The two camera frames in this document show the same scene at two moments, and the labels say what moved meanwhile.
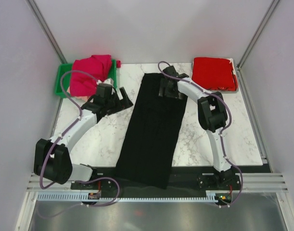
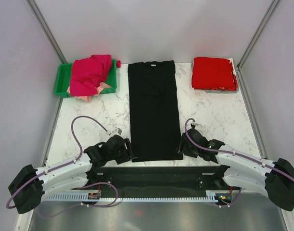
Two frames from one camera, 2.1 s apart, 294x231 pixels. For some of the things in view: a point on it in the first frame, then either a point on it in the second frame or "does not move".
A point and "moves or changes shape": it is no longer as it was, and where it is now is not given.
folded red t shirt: (213, 73) does not move
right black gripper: (164, 84) → (185, 151)
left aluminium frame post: (39, 18) does not move
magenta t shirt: (98, 66) does not move
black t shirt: (150, 137) moves or changes shape
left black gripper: (122, 104) → (129, 154)
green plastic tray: (63, 68) does not move
